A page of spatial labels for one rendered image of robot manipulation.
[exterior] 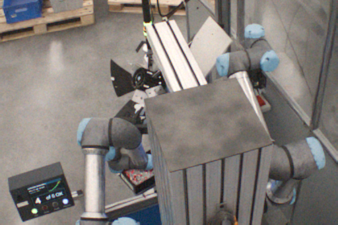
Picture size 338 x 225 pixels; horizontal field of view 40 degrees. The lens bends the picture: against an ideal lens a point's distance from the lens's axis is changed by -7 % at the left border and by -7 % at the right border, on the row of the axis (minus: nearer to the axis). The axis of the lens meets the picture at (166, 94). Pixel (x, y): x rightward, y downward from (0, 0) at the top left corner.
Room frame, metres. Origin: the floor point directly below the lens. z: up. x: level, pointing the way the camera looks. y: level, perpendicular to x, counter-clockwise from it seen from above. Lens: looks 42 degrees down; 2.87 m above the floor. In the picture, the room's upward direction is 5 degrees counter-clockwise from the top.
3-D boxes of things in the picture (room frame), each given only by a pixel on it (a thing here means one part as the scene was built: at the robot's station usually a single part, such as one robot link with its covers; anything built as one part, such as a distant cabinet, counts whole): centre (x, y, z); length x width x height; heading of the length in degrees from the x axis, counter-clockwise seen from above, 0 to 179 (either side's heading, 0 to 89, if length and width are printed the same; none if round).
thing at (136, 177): (1.64, 0.16, 0.84); 0.19 x 0.14 x 0.05; 122
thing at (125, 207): (1.50, 0.04, 0.82); 0.90 x 0.04 x 0.08; 108
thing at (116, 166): (1.53, 0.26, 1.08); 0.11 x 0.08 x 0.11; 83
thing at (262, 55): (1.35, -0.35, 1.78); 0.11 x 0.11 x 0.08; 12
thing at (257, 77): (1.45, -0.35, 1.62); 0.09 x 0.08 x 0.12; 18
